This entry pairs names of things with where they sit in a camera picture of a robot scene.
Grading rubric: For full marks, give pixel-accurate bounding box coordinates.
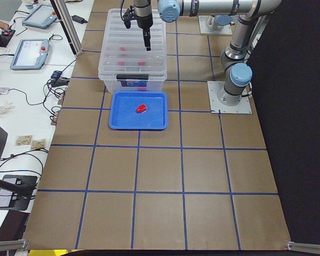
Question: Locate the black power adapter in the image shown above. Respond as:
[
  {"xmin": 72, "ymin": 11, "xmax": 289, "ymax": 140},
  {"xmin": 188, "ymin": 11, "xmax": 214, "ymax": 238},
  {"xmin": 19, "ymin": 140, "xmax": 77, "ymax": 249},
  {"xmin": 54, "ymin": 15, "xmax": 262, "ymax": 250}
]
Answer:
[{"xmin": 71, "ymin": 15, "xmax": 87, "ymax": 24}]

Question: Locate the teach pendant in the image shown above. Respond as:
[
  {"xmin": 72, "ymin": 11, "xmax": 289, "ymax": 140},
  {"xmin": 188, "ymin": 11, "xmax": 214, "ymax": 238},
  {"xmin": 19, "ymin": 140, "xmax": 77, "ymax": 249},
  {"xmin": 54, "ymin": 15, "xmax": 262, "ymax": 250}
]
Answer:
[
  {"xmin": 22, "ymin": 5, "xmax": 57, "ymax": 29},
  {"xmin": 10, "ymin": 39, "xmax": 50, "ymax": 70}
]

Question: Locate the black flat stand base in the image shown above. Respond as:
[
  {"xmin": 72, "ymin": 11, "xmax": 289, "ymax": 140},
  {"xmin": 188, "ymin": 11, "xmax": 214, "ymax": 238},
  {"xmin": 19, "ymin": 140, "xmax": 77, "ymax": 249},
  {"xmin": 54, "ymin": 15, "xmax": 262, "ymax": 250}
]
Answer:
[{"xmin": 0, "ymin": 174, "xmax": 37, "ymax": 211}]

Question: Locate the clear plastic box lid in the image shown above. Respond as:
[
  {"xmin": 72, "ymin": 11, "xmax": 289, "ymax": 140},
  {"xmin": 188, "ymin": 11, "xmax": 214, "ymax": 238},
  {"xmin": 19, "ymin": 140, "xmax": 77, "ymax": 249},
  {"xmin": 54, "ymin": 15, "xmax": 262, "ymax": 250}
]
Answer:
[{"xmin": 98, "ymin": 9, "xmax": 167, "ymax": 70}]

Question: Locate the far teach pendant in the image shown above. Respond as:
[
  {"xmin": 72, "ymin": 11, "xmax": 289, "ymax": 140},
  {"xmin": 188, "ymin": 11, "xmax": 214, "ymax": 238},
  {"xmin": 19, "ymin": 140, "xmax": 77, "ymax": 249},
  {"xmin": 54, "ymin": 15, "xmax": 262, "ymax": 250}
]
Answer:
[{"xmin": 22, "ymin": 5, "xmax": 57, "ymax": 29}]

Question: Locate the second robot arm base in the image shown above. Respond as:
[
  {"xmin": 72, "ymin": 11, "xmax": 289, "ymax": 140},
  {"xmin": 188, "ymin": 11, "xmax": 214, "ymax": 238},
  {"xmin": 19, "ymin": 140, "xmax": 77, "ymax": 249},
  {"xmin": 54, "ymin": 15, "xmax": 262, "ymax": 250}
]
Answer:
[{"xmin": 206, "ymin": 15, "xmax": 233, "ymax": 30}]

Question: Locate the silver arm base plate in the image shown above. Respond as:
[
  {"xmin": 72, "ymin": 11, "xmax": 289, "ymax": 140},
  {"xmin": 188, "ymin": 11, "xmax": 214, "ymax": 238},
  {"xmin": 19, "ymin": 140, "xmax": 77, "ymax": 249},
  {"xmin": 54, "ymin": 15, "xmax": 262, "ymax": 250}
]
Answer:
[{"xmin": 207, "ymin": 81, "xmax": 252, "ymax": 115}]

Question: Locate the near teach pendant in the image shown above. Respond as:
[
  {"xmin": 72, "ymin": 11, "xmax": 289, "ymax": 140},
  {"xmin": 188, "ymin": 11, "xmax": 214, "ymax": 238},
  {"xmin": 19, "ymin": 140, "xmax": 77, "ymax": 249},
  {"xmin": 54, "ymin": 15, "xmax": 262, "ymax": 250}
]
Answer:
[{"xmin": 10, "ymin": 39, "xmax": 50, "ymax": 70}]

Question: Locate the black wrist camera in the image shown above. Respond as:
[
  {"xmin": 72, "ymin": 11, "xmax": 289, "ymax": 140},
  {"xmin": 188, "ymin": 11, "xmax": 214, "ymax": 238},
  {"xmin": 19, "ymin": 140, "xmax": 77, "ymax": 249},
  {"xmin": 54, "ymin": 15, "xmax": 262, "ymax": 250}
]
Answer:
[{"xmin": 122, "ymin": 6, "xmax": 134, "ymax": 29}]

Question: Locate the aluminium frame post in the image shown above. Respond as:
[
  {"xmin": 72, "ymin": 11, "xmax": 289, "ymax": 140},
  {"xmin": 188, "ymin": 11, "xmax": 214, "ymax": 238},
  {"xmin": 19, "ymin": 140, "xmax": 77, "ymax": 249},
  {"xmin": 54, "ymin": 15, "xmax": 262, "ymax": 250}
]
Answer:
[{"xmin": 50, "ymin": 0, "xmax": 83, "ymax": 56}]

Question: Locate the second arm base plate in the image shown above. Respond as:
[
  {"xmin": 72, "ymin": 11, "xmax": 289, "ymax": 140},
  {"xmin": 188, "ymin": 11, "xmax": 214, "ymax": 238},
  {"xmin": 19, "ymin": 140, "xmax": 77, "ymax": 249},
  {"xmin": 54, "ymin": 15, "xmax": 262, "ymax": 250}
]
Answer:
[{"xmin": 198, "ymin": 15, "xmax": 232, "ymax": 36}]

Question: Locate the bag of small parts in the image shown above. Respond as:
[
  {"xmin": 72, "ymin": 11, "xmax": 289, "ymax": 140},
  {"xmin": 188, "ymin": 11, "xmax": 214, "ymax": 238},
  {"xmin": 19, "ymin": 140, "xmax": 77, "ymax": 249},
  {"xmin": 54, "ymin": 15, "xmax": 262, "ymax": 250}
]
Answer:
[
  {"xmin": 15, "ymin": 135, "xmax": 33, "ymax": 146},
  {"xmin": 30, "ymin": 139, "xmax": 46, "ymax": 150}
]

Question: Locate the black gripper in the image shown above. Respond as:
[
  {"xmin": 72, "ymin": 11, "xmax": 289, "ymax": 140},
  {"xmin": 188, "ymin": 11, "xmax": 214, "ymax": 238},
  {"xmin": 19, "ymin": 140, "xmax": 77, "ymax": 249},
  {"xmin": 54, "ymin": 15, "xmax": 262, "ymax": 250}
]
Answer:
[{"xmin": 137, "ymin": 14, "xmax": 153, "ymax": 51}]

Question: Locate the clear plastic storage box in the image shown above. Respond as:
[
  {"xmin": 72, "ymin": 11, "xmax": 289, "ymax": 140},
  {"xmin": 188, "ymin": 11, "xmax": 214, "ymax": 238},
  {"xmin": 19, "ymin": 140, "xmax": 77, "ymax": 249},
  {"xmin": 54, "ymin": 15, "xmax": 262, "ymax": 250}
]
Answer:
[{"xmin": 98, "ymin": 62, "xmax": 167, "ymax": 93}]

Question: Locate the blue plastic tray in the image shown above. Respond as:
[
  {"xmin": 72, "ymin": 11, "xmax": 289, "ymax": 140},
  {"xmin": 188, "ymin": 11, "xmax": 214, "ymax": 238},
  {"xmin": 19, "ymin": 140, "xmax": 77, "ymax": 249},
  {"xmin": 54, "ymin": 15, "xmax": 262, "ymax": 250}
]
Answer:
[{"xmin": 109, "ymin": 91, "xmax": 168, "ymax": 130}]

